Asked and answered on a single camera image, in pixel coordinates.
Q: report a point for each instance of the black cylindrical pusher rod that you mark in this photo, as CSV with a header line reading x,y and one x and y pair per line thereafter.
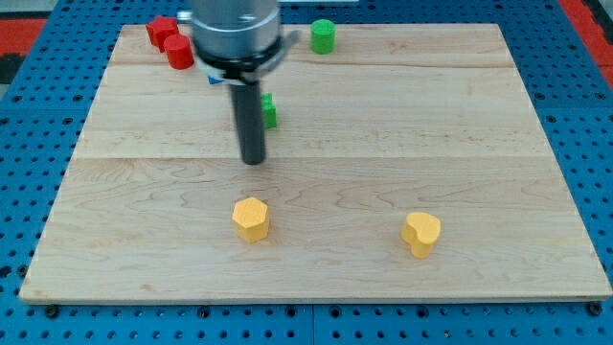
x,y
246,102

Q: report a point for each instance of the yellow heart block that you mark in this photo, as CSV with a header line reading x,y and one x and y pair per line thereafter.
x,y
421,232

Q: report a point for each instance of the green cylinder block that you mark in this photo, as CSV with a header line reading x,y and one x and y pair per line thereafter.
x,y
322,40

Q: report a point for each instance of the red cylinder block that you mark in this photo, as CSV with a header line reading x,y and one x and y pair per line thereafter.
x,y
179,51

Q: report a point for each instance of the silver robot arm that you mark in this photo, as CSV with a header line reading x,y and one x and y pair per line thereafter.
x,y
240,42

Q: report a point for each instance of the red star block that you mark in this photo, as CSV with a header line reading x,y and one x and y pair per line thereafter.
x,y
159,29

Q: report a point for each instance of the blue block behind arm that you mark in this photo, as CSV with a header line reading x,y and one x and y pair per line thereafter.
x,y
212,80

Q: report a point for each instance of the green star block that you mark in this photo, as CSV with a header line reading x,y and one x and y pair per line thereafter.
x,y
269,110

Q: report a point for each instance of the wooden board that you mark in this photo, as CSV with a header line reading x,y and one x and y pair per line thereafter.
x,y
431,118

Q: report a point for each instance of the yellow hexagon block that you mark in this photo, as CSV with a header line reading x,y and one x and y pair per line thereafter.
x,y
251,219

